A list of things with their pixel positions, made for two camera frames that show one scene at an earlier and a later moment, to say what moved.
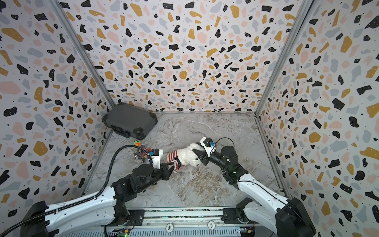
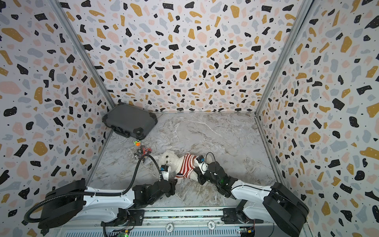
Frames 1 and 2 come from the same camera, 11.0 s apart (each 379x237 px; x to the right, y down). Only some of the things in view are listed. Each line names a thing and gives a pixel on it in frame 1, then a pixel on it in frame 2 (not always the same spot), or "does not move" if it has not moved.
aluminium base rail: (178, 222) does not move
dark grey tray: (130, 120) does not move
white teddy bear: (187, 156) -> (174, 161)
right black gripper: (205, 155) -> (203, 177)
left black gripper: (165, 172) -> (170, 183)
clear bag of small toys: (139, 154) does not move
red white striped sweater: (172, 157) -> (187, 165)
